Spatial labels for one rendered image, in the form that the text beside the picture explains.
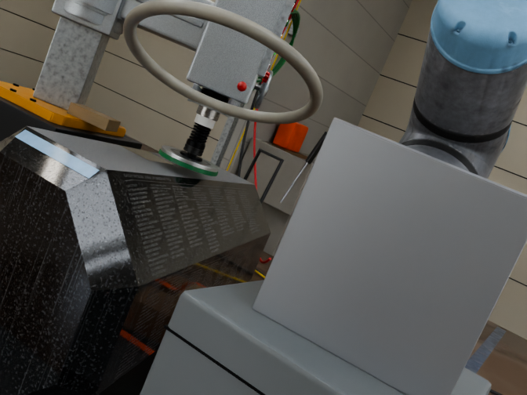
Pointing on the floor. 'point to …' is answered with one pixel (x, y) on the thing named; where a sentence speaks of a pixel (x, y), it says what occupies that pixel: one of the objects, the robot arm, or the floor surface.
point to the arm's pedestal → (255, 354)
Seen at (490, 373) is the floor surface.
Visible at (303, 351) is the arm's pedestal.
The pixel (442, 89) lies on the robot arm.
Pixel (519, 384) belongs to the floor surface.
